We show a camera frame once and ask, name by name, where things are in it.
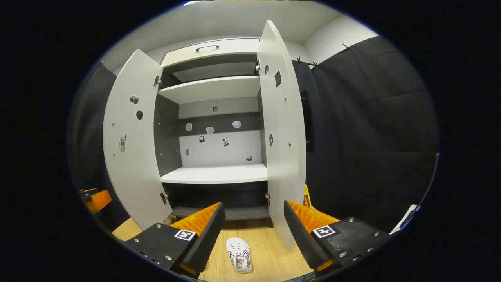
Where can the white cabinet drawer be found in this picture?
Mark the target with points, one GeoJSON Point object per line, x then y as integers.
{"type": "Point", "coordinates": [235, 47]}

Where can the yellow book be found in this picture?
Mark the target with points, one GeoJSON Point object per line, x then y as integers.
{"type": "Point", "coordinates": [307, 196]}

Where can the white shoe cabinet door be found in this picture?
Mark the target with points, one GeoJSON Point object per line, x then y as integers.
{"type": "Point", "coordinates": [282, 156]}
{"type": "Point", "coordinates": [133, 176]}

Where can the white canvas shoe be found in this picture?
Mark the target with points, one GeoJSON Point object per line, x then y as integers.
{"type": "Point", "coordinates": [239, 254]}

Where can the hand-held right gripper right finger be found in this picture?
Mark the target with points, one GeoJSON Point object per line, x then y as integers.
{"type": "Point", "coordinates": [301, 239]}

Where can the white flat panel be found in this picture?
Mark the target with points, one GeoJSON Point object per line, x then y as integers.
{"type": "Point", "coordinates": [405, 219]}

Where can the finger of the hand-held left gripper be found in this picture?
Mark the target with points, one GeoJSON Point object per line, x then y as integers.
{"type": "Point", "coordinates": [100, 199]}

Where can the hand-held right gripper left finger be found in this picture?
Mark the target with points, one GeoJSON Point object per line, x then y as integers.
{"type": "Point", "coordinates": [207, 239]}

